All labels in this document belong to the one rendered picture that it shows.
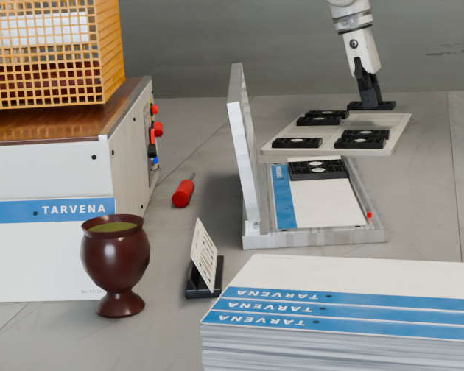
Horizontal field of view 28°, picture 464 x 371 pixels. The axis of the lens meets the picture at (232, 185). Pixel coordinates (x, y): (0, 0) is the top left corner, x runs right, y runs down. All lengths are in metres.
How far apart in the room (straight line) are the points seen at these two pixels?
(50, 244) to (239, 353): 0.42
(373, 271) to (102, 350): 0.31
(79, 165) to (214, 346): 0.42
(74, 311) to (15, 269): 0.11
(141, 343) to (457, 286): 0.35
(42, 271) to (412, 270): 0.49
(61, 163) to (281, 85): 2.68
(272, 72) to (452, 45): 0.73
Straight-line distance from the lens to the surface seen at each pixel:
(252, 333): 0.84
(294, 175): 1.59
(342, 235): 1.32
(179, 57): 3.90
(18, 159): 1.21
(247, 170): 1.29
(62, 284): 1.19
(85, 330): 1.09
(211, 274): 1.17
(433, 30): 3.75
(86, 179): 1.20
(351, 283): 0.92
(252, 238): 1.32
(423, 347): 0.81
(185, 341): 1.04
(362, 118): 2.19
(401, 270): 0.95
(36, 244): 1.20
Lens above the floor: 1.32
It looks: 15 degrees down
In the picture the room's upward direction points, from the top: 3 degrees counter-clockwise
